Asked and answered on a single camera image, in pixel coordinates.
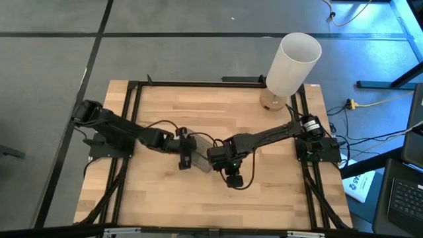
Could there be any black desk leg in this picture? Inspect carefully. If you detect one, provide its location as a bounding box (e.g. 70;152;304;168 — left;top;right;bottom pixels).
356;61;423;90

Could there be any black laptop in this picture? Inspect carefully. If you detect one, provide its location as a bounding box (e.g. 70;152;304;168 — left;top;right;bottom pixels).
373;157;423;237

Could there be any white shade wooden lamp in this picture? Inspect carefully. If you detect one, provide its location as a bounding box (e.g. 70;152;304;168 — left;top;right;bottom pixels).
259;32;323;112

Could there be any clear plastic pencil case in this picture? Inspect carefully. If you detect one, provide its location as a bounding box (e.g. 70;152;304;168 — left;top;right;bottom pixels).
184;129;215;174

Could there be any black aluminium table frame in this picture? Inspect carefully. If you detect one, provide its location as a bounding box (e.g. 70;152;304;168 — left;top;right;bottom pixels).
75;74;354;232

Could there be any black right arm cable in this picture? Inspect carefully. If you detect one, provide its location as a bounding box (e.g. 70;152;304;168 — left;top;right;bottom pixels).
219;150;257;191

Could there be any yellow extension cord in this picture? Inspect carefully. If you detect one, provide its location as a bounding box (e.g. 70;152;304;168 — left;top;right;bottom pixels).
345;91;416;110

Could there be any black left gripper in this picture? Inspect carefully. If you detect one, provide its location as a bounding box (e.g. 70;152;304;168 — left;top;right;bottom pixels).
165;133;202;171

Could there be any white booklet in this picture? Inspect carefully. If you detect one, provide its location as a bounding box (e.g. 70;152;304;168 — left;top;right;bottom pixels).
342;158;377;204

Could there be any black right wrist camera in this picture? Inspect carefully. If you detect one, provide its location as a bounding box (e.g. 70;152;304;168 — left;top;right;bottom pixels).
225;174;245;189

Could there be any grey monitor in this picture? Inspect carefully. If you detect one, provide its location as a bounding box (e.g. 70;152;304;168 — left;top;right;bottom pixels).
401;82;423;169

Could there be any black floor stand foot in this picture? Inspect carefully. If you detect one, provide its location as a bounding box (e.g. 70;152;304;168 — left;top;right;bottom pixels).
0;144;26;159

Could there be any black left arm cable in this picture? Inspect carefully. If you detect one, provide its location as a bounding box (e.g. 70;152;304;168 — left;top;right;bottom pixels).
145;118;181;130

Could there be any black rig crossbar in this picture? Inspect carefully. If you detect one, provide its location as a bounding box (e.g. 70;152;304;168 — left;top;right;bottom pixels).
0;223;423;238

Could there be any cream floor cable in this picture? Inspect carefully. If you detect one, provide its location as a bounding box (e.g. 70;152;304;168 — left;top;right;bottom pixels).
322;0;374;28

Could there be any black floor cable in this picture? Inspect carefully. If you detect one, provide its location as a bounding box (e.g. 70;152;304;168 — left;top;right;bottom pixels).
333;128;407;147

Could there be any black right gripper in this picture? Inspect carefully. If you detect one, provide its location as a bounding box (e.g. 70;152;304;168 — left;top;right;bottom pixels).
204;139;244;175

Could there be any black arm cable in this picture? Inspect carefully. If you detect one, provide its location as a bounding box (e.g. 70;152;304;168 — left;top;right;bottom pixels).
219;150;257;191
145;118;181;130

